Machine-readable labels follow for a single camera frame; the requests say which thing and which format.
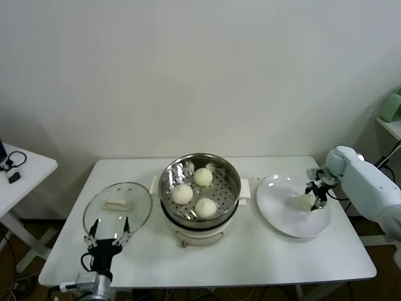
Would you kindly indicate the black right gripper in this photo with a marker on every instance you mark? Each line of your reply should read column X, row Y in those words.
column 321, row 186

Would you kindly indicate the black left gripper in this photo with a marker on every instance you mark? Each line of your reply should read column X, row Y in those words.
column 103, row 257

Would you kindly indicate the white steamed baozi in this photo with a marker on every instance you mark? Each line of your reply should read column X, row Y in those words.
column 205, row 208
column 182, row 194
column 304, row 203
column 203, row 177

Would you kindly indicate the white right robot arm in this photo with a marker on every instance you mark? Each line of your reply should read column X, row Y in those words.
column 366, row 185

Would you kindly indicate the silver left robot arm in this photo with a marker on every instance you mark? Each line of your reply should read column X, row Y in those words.
column 105, row 287

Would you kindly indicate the stainless steel steamer basket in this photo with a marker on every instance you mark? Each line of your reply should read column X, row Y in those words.
column 225, row 188

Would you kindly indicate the glass pot lid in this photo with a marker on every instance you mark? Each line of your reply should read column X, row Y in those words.
column 109, row 224

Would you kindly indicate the white round plate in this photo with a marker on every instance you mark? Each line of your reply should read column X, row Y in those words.
column 282, row 219

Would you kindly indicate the white electric cooker base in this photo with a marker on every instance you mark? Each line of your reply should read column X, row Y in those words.
column 200, row 233

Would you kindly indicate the white side table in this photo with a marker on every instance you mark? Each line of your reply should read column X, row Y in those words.
column 28, row 175

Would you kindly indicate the white shelf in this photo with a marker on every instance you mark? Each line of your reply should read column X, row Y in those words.
column 391, row 128

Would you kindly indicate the small black box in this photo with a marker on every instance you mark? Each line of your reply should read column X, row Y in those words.
column 14, row 178

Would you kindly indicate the light green container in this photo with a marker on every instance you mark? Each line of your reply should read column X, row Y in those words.
column 393, row 108

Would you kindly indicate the dark blue box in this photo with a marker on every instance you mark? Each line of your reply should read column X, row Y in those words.
column 2, row 152

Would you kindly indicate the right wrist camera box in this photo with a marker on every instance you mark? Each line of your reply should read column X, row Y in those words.
column 313, row 174

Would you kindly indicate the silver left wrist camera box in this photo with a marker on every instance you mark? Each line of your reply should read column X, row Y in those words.
column 87, row 281

